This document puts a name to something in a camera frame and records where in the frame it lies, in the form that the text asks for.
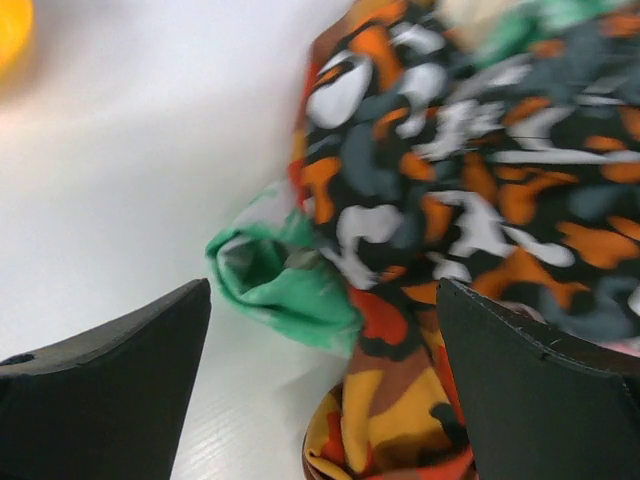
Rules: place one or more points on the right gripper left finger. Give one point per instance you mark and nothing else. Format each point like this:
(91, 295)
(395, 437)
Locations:
(109, 403)

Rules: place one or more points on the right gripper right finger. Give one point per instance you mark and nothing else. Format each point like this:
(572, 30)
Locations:
(538, 403)

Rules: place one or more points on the orange yellow brown camouflage cloth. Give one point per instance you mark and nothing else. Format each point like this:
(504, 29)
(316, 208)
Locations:
(396, 414)

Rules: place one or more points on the black orange white camouflage cloth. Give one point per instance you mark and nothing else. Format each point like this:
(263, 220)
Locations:
(519, 179)

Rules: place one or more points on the pink patterned cloth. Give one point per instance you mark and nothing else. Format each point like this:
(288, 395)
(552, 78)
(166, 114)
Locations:
(628, 346)

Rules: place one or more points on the green white tie-dye cloth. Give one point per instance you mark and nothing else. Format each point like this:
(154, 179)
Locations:
(264, 262)

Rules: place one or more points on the cream beige cloth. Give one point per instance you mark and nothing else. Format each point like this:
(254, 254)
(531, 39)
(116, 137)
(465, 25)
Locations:
(473, 17)

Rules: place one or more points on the orange plastic bowl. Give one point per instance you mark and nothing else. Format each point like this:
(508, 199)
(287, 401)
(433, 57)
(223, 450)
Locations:
(16, 29)

